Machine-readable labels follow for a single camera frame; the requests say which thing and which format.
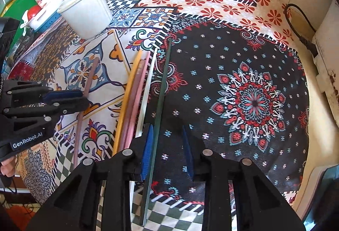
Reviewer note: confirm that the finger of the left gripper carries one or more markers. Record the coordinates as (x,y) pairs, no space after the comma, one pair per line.
(60,95)
(56,110)

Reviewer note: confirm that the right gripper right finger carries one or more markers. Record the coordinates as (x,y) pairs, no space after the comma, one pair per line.
(259,205)

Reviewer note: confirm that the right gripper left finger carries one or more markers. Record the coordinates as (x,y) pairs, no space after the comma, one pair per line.
(97,187)

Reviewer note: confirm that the pink chopstick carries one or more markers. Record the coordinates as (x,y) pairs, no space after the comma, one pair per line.
(125,121)
(135,99)

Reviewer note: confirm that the yellow chopstick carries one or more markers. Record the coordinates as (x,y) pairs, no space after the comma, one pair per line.
(125,102)

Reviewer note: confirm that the dark green chopstick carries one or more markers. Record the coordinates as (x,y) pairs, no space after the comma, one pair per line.
(148,182)

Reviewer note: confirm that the mauve chopstick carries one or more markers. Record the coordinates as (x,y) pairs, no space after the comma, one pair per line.
(84,106)

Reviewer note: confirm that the person's left hand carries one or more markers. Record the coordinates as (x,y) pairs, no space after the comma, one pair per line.
(8,167)

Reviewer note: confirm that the white and blue basket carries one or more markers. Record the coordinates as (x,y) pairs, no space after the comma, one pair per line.
(44,19)

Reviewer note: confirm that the red tomato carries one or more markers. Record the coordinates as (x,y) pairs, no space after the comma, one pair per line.
(33,11)

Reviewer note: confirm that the white ceramic utensil cup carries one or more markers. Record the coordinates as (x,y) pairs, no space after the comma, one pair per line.
(87,18)

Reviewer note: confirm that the green box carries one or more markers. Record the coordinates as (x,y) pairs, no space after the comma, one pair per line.
(18,8)

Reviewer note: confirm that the patterned patchwork tablecloth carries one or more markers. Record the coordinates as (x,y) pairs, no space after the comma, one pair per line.
(232,78)

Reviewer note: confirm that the white appliance edge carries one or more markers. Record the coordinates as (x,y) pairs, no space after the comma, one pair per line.
(326,41)

